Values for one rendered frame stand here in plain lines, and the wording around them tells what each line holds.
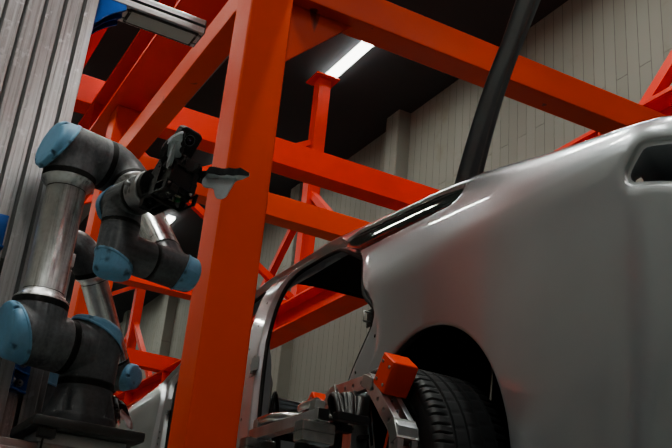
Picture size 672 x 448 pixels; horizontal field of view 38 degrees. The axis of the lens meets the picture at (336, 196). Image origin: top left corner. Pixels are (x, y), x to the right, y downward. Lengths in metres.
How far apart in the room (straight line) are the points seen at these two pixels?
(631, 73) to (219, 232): 6.36
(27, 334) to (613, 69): 7.68
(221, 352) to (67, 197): 1.00
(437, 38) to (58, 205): 2.13
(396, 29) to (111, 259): 2.17
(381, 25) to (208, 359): 1.51
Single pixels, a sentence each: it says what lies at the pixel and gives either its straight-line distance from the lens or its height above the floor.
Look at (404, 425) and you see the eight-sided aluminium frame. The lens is 2.43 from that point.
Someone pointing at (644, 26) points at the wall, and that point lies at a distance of 9.10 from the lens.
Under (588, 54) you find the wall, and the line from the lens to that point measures 9.56.
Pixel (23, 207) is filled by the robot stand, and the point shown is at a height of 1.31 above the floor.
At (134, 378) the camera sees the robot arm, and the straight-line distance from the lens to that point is 2.84.
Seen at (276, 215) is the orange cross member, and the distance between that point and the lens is 5.47.
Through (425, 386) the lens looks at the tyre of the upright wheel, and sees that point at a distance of 2.53.
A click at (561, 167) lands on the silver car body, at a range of 2.49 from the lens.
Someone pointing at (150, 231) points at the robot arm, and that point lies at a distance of 2.01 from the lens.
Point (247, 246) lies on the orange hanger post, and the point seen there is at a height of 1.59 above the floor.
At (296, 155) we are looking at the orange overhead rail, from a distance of 6.32.
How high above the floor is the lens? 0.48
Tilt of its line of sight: 25 degrees up
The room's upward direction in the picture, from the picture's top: 6 degrees clockwise
